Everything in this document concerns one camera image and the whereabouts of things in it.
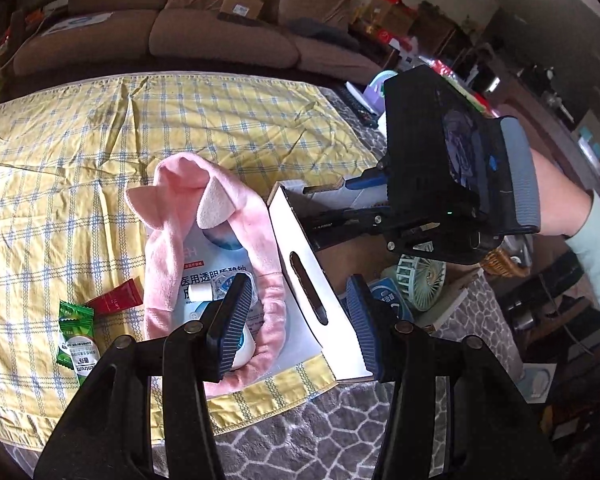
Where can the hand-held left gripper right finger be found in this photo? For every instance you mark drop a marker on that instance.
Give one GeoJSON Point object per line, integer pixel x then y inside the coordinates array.
{"type": "Point", "coordinates": [365, 330]}

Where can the blue dental floss packet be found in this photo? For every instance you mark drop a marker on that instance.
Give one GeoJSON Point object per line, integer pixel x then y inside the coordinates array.
{"type": "Point", "coordinates": [385, 297]}

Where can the grey folded cloth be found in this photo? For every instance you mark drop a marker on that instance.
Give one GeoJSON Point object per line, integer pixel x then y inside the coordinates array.
{"type": "Point", "coordinates": [320, 32]}

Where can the red cosmetic tube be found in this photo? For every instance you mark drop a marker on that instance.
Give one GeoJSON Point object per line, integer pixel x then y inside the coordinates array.
{"type": "Point", "coordinates": [120, 295]}

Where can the person's right forearm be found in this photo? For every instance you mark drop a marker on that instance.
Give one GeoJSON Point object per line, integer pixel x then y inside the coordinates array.
{"type": "Point", "coordinates": [595, 260]}

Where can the wicker basket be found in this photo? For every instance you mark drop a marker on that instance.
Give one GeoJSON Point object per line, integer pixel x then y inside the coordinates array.
{"type": "Point", "coordinates": [502, 262]}

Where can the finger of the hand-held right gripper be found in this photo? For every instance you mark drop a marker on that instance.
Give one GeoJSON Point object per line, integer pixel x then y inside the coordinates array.
{"type": "Point", "coordinates": [367, 181]}
{"type": "Point", "coordinates": [350, 225]}

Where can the pink plush headband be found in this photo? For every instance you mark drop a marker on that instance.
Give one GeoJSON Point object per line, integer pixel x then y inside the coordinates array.
{"type": "Point", "coordinates": [180, 180]}

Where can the green candy packet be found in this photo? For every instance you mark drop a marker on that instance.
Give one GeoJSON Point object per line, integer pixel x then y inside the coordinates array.
{"type": "Point", "coordinates": [75, 315]}
{"type": "Point", "coordinates": [64, 347]}

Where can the white cardboard box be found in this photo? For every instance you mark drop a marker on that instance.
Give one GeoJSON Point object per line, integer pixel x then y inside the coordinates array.
{"type": "Point", "coordinates": [305, 240]}

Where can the white blue paper sheet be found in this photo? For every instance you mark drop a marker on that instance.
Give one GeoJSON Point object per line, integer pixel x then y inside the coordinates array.
{"type": "Point", "coordinates": [77, 22]}

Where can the black remote control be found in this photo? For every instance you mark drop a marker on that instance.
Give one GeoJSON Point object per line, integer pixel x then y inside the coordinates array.
{"type": "Point", "coordinates": [365, 115]}

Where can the brown sofa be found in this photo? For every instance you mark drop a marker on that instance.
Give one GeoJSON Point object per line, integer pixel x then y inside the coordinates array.
{"type": "Point", "coordinates": [220, 40]}

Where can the small brown cardboard box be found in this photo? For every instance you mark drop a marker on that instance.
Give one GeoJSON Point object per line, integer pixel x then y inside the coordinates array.
{"type": "Point", "coordinates": [240, 7]}

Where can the white round jar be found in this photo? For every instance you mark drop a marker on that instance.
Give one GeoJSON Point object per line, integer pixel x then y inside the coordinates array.
{"type": "Point", "coordinates": [245, 352]}

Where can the white blue mask packet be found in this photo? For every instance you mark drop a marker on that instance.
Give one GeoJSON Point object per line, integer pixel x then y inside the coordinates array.
{"type": "Point", "coordinates": [205, 270]}

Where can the white labelled sachet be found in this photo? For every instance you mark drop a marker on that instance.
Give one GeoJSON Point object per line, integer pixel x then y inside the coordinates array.
{"type": "Point", "coordinates": [82, 360]}

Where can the green mini fan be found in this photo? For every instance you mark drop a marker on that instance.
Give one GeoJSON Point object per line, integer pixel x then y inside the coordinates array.
{"type": "Point", "coordinates": [425, 285]}

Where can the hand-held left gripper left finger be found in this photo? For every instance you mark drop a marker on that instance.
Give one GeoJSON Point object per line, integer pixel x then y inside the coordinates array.
{"type": "Point", "coordinates": [230, 340]}

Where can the yellow plaid cloth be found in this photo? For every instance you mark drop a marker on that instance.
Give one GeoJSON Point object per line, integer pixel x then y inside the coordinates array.
{"type": "Point", "coordinates": [80, 160]}

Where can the purple plastic item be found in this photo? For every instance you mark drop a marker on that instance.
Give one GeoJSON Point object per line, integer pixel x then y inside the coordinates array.
{"type": "Point", "coordinates": [377, 90]}

